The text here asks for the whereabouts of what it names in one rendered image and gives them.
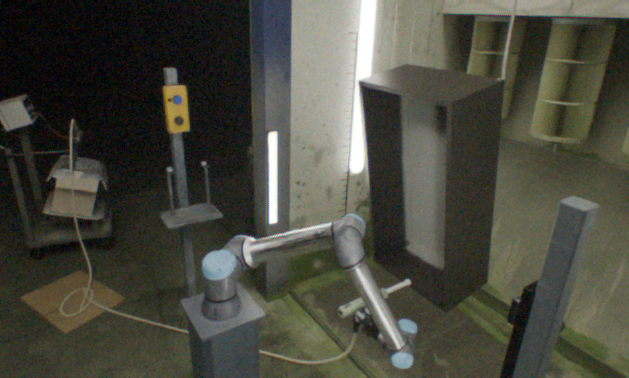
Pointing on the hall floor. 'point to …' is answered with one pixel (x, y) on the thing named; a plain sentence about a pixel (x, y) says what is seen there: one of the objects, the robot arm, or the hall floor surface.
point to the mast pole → (555, 286)
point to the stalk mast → (182, 199)
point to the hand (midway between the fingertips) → (357, 307)
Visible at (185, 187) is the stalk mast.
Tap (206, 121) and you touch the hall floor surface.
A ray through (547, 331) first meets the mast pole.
